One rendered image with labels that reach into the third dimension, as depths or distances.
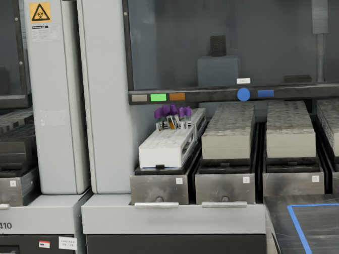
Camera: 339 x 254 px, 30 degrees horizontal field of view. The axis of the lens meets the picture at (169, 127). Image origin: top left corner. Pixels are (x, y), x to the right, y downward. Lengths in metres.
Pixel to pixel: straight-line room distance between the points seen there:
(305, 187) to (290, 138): 0.13
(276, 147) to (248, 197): 0.14
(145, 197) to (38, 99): 0.37
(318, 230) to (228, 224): 0.47
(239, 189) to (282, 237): 0.46
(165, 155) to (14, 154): 0.39
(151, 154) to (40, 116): 0.30
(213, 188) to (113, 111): 0.31
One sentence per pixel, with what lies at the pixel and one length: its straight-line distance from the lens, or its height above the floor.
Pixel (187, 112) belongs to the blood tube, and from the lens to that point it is 1.70.
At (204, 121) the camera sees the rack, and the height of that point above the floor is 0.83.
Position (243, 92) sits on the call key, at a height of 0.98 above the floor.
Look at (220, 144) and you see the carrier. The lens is 1.50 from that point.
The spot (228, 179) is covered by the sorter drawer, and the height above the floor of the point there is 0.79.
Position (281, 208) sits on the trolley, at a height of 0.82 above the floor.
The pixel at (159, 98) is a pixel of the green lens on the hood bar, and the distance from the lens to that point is 1.49.
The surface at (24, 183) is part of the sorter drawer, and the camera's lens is 1.58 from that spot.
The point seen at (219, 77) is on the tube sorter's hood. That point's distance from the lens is 1.48.
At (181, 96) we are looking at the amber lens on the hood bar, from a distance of 1.48.
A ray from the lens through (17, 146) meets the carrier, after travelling 1.62.
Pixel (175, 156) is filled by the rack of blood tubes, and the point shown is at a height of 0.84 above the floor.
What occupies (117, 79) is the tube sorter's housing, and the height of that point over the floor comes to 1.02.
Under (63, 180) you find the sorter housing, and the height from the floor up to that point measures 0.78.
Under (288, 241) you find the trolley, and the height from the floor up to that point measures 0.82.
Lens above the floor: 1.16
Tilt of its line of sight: 10 degrees down
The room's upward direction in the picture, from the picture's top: 3 degrees counter-clockwise
